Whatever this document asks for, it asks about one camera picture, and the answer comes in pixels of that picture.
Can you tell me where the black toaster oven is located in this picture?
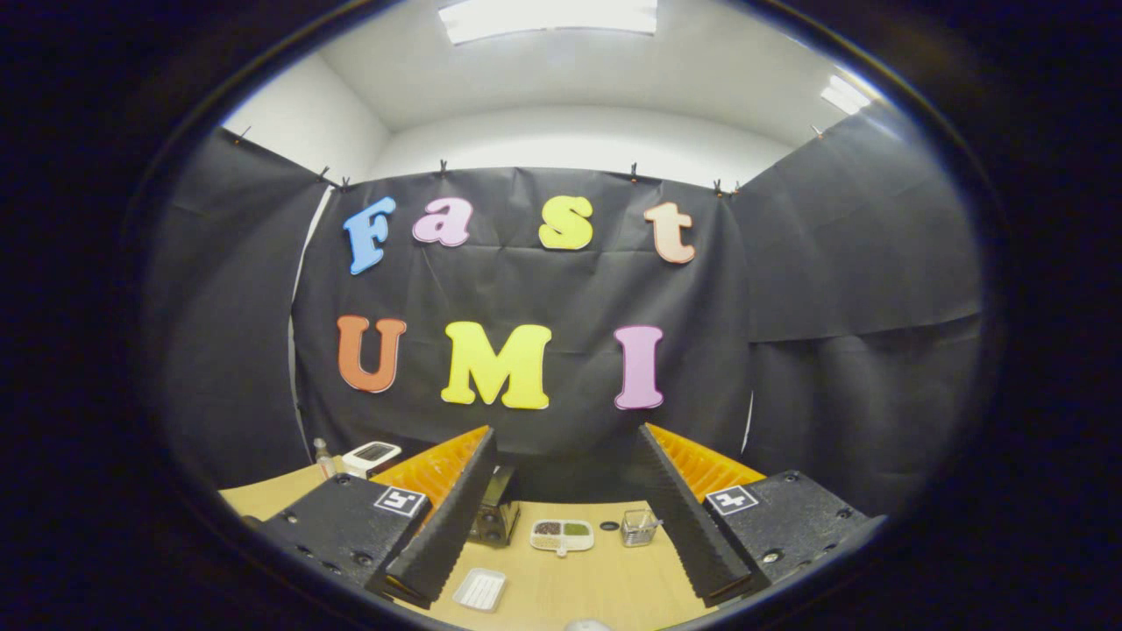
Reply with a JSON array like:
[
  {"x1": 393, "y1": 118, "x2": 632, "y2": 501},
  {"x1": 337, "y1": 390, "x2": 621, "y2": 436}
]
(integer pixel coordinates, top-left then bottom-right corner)
[{"x1": 386, "y1": 443, "x2": 518, "y2": 549}]

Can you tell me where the white toaster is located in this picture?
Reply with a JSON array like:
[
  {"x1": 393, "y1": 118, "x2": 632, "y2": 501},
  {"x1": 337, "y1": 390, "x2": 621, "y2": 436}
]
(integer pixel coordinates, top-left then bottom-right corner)
[{"x1": 341, "y1": 441, "x2": 403, "y2": 479}]

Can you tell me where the ceiling light panel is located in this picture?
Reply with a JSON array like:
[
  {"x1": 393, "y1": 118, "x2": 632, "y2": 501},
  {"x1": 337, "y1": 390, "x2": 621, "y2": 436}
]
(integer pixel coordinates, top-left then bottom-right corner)
[
  {"x1": 438, "y1": 0, "x2": 658, "y2": 46},
  {"x1": 821, "y1": 74, "x2": 874, "y2": 116}
]

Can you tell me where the row of black cloth clips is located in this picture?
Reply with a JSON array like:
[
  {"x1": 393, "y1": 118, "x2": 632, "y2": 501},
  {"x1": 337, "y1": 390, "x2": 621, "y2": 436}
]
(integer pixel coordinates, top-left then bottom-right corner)
[{"x1": 232, "y1": 124, "x2": 827, "y2": 195}]

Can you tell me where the white plastic tray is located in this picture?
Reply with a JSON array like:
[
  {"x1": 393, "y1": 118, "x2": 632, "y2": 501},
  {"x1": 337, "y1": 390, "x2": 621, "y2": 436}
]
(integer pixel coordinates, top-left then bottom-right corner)
[{"x1": 452, "y1": 568, "x2": 508, "y2": 613}]

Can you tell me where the metal wire utensil holder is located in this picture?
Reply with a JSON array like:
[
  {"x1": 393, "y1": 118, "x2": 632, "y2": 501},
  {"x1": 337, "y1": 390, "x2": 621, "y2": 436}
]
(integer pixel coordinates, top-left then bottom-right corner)
[{"x1": 621, "y1": 508, "x2": 664, "y2": 548}]

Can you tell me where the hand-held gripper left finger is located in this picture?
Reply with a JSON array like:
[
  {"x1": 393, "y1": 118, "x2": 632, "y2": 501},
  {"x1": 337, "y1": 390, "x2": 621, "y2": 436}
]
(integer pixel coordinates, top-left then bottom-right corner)
[{"x1": 252, "y1": 425, "x2": 499, "y2": 611}]

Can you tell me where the white divided dish with grains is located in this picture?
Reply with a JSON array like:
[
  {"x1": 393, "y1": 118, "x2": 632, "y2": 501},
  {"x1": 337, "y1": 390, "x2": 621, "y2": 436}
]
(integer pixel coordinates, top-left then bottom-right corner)
[{"x1": 529, "y1": 519, "x2": 595, "y2": 557}]

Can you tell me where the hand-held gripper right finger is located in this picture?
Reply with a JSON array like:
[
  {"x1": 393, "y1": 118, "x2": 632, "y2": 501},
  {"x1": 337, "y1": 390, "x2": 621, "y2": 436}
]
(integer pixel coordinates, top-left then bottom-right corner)
[{"x1": 636, "y1": 422, "x2": 888, "y2": 607}]

